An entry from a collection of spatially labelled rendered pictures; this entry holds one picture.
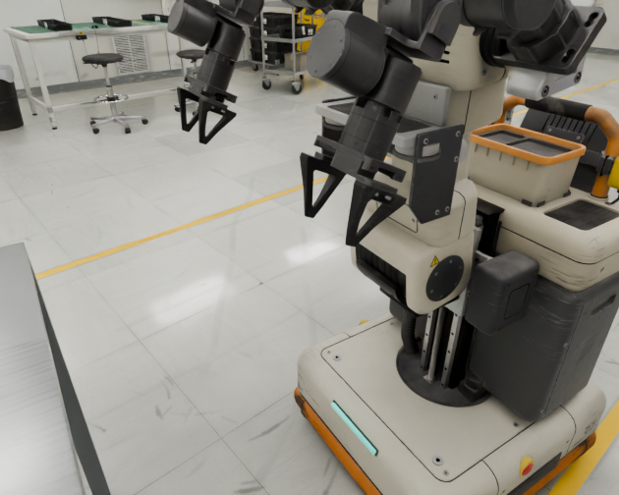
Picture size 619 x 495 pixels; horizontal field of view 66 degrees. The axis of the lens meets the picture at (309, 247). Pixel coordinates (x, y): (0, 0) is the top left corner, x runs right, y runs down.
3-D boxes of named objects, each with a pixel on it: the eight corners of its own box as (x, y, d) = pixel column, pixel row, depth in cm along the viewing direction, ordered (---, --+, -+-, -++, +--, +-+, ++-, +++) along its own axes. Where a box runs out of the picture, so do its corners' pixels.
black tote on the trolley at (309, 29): (298, 40, 544) (298, 27, 537) (277, 38, 559) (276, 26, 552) (317, 36, 573) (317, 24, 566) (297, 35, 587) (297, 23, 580)
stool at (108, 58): (82, 127, 441) (64, 55, 410) (135, 117, 471) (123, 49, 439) (101, 139, 409) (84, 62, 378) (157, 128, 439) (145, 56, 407)
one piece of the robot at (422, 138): (371, 165, 105) (378, 61, 94) (469, 211, 85) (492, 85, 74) (310, 180, 98) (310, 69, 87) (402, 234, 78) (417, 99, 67)
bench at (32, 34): (28, 114, 480) (2, 27, 439) (188, 88, 582) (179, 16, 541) (50, 131, 431) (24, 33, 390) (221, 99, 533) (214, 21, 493)
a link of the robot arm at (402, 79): (435, 67, 52) (400, 60, 56) (395, 40, 47) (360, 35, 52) (409, 128, 54) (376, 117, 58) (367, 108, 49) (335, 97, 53)
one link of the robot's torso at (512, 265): (429, 277, 126) (443, 191, 113) (522, 337, 105) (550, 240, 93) (348, 310, 113) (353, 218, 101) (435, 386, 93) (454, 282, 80)
